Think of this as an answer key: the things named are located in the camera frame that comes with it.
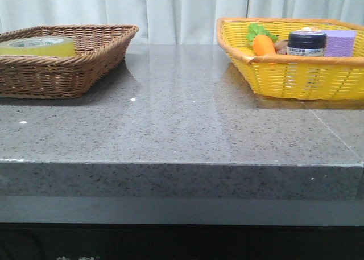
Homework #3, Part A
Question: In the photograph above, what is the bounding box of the yellow clear tape roll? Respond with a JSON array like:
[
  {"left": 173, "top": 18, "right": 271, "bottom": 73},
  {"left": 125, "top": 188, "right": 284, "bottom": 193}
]
[{"left": 1, "top": 36, "right": 76, "bottom": 57}]

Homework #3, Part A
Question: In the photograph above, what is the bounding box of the white curtain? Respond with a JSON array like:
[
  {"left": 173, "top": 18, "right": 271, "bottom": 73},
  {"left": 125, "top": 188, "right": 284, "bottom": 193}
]
[{"left": 1, "top": 0, "right": 363, "bottom": 45}]

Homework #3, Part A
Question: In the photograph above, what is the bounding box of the brown wicker basket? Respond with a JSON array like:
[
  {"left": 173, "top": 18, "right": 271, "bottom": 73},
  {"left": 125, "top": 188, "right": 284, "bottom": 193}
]
[{"left": 1, "top": 24, "right": 139, "bottom": 99}]

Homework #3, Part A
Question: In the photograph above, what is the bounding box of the orange toy carrot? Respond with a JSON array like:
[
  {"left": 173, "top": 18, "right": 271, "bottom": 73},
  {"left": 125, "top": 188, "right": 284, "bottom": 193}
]
[{"left": 246, "top": 23, "right": 278, "bottom": 56}]

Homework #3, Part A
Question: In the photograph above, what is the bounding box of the brown object in basket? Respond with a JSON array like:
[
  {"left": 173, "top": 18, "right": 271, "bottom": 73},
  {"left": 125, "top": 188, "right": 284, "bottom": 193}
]
[{"left": 274, "top": 39, "right": 288, "bottom": 55}]

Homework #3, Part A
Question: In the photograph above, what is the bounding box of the black lidded jar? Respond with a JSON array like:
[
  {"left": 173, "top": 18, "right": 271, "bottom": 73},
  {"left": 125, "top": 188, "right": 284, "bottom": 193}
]
[{"left": 287, "top": 31, "right": 327, "bottom": 57}]

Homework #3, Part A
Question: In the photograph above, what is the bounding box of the yellow wicker basket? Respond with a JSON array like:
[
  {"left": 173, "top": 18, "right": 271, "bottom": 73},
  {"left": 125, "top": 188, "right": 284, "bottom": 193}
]
[{"left": 216, "top": 18, "right": 363, "bottom": 100}]

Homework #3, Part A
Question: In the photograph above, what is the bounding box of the cream object behind jar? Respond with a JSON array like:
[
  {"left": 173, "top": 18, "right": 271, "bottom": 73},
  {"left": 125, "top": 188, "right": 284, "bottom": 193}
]
[{"left": 301, "top": 26, "right": 321, "bottom": 32}]

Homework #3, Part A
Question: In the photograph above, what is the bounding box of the purple sponge block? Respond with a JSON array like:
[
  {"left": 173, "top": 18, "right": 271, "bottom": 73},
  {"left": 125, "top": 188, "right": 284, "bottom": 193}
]
[{"left": 322, "top": 30, "right": 356, "bottom": 57}]

